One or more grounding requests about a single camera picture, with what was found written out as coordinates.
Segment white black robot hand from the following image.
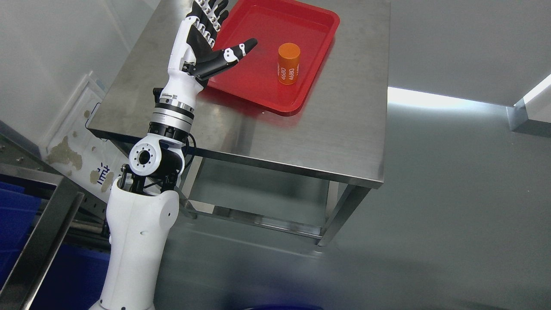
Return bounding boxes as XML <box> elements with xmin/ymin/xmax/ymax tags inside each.
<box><xmin>154</xmin><ymin>0</ymin><xmax>258</xmax><ymax>107</ymax></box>

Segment orange cylindrical capacitor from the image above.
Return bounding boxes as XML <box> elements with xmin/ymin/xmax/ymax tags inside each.
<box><xmin>277</xmin><ymin>43</ymin><xmax>301</xmax><ymax>86</ymax></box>

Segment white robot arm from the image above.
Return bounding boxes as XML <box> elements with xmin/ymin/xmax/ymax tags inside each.
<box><xmin>91</xmin><ymin>88</ymin><xmax>194</xmax><ymax>310</ymax></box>

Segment red plastic tray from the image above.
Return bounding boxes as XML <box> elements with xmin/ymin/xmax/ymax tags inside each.
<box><xmin>208</xmin><ymin>0</ymin><xmax>340</xmax><ymax>116</ymax></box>

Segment white floor sign with text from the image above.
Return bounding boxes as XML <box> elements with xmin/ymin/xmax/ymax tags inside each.
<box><xmin>39</xmin><ymin>72</ymin><xmax>128</xmax><ymax>202</ymax></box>

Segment stainless steel table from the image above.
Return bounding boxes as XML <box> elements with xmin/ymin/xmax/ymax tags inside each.
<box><xmin>86</xmin><ymin>0</ymin><xmax>391</xmax><ymax>247</ymax></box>

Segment blue bin lower left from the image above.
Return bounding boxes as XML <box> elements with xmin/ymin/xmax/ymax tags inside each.
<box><xmin>1</xmin><ymin>183</ymin><xmax>110</xmax><ymax>310</ymax></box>

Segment steel shelf front rail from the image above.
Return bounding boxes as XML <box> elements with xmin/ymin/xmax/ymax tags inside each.
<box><xmin>0</xmin><ymin>164</ymin><xmax>84</xmax><ymax>310</ymax></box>

